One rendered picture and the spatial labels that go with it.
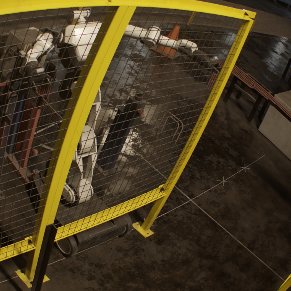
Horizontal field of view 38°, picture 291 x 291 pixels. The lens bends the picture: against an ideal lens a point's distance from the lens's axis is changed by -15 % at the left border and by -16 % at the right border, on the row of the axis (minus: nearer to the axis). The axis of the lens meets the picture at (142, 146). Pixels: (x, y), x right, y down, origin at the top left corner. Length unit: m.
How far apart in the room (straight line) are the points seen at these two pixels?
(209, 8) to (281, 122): 3.51
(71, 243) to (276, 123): 3.49
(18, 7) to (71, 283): 1.96
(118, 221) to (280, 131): 3.05
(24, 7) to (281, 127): 4.61
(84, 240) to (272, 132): 3.38
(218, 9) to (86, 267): 1.85
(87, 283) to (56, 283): 0.23
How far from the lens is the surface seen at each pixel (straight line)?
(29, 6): 1.40
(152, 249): 3.34
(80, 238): 2.89
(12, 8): 1.36
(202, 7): 2.20
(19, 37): 3.29
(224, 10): 2.41
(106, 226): 3.06
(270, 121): 5.67
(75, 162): 2.88
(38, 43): 2.49
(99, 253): 3.12
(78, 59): 2.74
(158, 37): 2.89
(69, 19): 6.76
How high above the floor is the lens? 2.25
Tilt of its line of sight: 32 degrees down
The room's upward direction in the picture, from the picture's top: 25 degrees clockwise
